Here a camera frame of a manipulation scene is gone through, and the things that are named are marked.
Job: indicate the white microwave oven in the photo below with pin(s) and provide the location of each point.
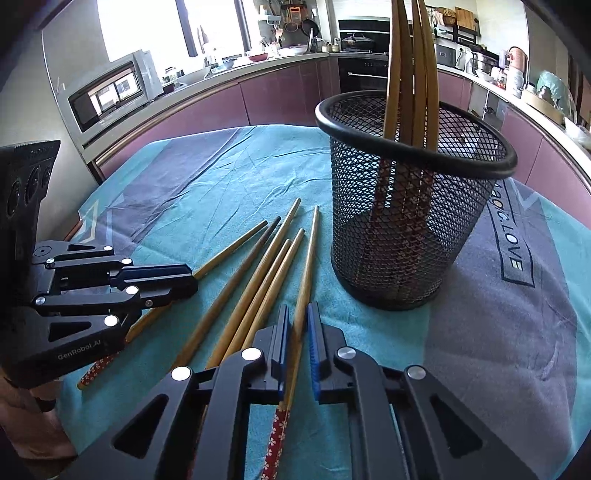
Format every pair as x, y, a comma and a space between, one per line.
104, 97

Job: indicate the teal grey tablecloth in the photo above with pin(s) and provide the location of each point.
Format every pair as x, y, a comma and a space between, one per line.
477, 279

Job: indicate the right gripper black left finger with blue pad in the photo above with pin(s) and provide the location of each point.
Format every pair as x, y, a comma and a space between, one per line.
193, 425

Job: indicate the round bamboo steamer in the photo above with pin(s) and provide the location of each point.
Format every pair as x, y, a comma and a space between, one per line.
544, 107

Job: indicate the pink lower cabinets right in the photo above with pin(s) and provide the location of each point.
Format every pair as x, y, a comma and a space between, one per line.
548, 160

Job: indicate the black wall shelf rack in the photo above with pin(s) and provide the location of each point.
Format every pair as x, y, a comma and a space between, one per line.
456, 24

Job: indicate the black range hood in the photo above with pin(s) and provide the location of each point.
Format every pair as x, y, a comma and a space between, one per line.
365, 34

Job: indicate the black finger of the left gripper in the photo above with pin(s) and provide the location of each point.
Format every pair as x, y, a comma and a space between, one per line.
155, 291
149, 274

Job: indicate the pink cabinets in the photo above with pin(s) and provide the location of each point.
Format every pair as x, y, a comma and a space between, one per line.
548, 160
277, 94

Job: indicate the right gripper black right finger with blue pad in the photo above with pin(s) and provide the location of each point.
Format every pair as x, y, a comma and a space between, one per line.
403, 424

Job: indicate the pink lower cabinets left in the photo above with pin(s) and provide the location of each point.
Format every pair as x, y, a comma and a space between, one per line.
277, 94

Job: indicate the pink thermos jug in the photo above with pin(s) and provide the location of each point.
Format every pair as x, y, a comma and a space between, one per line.
517, 59

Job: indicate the black mesh utensil holder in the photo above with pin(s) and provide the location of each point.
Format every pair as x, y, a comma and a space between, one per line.
400, 214

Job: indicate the window with dark frame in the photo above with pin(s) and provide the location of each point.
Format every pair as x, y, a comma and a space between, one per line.
174, 31

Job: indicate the light green wrapped appliance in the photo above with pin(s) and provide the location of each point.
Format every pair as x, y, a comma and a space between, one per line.
561, 97

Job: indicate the black built-in oven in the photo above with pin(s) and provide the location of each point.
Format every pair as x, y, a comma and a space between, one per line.
363, 72

